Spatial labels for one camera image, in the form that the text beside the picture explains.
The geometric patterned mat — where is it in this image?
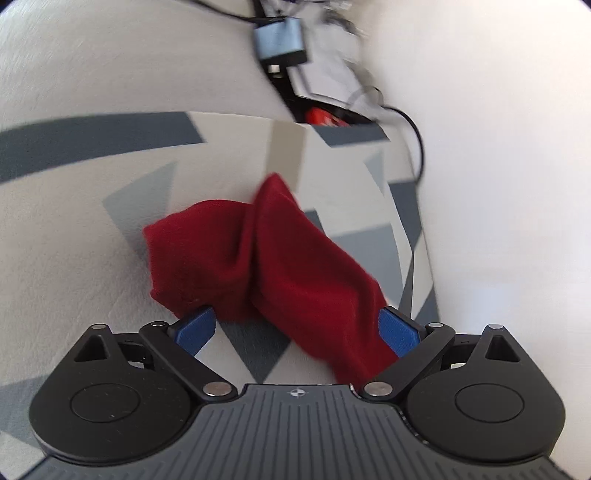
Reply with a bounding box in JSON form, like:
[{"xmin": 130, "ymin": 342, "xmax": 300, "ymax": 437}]
[{"xmin": 0, "ymin": 0, "xmax": 441, "ymax": 472}]

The small red object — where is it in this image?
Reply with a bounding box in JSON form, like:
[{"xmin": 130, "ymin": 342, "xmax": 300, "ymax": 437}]
[{"xmin": 307, "ymin": 107, "xmax": 352, "ymax": 127}]

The grey adapter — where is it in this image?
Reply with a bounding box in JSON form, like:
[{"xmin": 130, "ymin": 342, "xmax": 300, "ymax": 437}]
[{"xmin": 253, "ymin": 18, "xmax": 309, "ymax": 66}]

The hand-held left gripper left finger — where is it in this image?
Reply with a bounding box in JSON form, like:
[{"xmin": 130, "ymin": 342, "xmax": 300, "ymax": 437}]
[{"xmin": 65, "ymin": 306, "xmax": 238, "ymax": 401}]

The white paper sheet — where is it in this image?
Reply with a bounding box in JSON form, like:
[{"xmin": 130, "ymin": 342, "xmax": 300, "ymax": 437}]
[{"xmin": 286, "ymin": 23, "xmax": 370, "ymax": 107}]

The dark red garment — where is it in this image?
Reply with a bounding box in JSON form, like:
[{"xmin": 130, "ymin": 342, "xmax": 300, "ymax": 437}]
[{"xmin": 142, "ymin": 172, "xmax": 400, "ymax": 386}]

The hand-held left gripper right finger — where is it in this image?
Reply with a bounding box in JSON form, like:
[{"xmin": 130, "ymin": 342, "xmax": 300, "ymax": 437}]
[{"xmin": 360, "ymin": 306, "xmax": 532, "ymax": 401}]

